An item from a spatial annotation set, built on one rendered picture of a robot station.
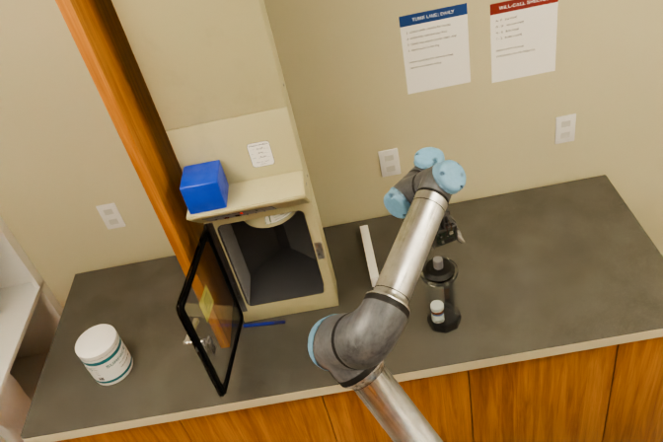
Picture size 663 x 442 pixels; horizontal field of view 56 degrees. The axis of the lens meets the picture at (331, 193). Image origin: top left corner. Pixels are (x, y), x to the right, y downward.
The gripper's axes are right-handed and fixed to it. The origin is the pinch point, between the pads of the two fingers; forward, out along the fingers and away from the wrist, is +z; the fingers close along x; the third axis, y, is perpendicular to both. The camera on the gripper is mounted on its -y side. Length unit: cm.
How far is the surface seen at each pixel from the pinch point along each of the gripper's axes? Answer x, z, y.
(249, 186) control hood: -43, -27, -22
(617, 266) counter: 57, 30, 7
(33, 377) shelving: -152, 74, -86
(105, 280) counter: -103, 30, -76
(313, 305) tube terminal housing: -35, 28, -23
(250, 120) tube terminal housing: -37, -45, -24
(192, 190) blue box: -57, -34, -18
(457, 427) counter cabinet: -5, 69, 13
